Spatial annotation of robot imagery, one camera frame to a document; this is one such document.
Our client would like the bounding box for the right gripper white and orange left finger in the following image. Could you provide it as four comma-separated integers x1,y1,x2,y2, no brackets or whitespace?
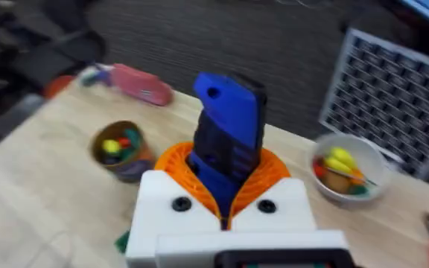
125,141,223,268

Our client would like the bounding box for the white bowl of toy vegetables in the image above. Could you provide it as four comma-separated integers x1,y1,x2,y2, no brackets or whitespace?
308,133,391,208

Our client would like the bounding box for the pink pouch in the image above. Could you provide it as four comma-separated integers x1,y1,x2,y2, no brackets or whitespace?
109,63,174,107

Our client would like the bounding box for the black chair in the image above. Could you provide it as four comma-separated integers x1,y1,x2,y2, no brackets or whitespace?
0,0,107,98

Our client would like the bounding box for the brown tub of toys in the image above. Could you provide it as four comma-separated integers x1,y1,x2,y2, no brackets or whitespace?
89,120,156,184

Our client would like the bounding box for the green disc with holes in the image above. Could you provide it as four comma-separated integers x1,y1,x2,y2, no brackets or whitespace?
114,230,130,255

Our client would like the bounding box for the blue electric screwdriver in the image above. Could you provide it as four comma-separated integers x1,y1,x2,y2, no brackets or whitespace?
186,71,268,221

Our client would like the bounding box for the orange round object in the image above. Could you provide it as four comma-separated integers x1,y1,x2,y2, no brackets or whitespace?
42,74,76,99

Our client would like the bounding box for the right gripper white and orange right finger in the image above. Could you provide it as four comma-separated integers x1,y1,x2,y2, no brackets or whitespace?
230,147,318,232

